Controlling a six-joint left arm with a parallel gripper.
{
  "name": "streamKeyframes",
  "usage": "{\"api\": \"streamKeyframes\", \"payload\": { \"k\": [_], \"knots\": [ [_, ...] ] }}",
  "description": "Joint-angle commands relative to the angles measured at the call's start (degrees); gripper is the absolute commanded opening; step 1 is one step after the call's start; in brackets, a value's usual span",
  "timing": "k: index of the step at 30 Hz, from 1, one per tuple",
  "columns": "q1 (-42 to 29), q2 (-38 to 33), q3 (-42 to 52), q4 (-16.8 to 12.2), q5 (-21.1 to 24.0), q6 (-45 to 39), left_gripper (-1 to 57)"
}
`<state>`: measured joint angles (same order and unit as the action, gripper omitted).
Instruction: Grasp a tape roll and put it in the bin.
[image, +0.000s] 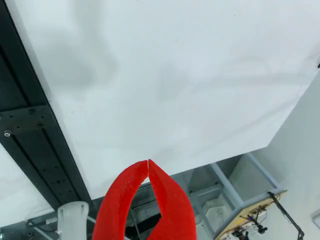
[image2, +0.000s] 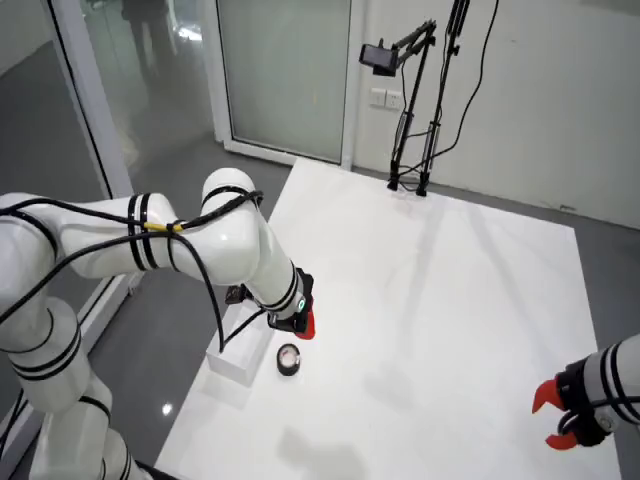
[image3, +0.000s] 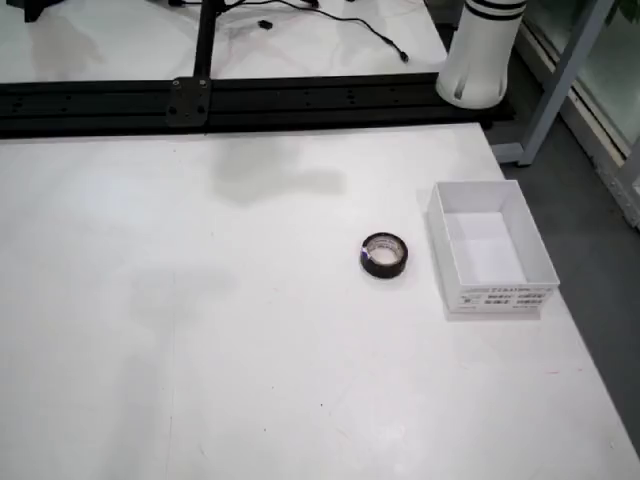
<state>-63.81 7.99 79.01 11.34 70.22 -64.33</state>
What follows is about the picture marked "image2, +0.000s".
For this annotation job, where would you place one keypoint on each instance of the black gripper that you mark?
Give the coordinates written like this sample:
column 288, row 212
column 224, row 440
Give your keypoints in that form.
column 577, row 387
column 306, row 286

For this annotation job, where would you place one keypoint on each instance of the black tape roll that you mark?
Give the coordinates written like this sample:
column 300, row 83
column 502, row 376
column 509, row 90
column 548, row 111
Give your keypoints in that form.
column 289, row 373

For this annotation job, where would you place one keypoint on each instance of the white rectangular bin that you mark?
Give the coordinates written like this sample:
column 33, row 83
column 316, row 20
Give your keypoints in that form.
column 235, row 367

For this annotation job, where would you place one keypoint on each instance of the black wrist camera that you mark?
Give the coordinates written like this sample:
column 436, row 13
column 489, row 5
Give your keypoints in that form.
column 234, row 295

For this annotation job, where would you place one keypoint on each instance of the white wall socket plate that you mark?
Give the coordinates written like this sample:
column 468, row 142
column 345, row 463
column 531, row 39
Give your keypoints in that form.
column 394, row 99
column 378, row 97

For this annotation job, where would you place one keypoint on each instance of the frosted glass door white frame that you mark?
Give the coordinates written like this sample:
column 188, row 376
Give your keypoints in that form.
column 285, row 75

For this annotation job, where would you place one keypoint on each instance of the black camera on boom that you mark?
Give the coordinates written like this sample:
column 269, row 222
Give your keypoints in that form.
column 377, row 56

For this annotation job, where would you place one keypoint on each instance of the glass partition with grey frame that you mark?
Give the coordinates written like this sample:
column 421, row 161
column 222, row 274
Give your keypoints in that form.
column 95, row 100

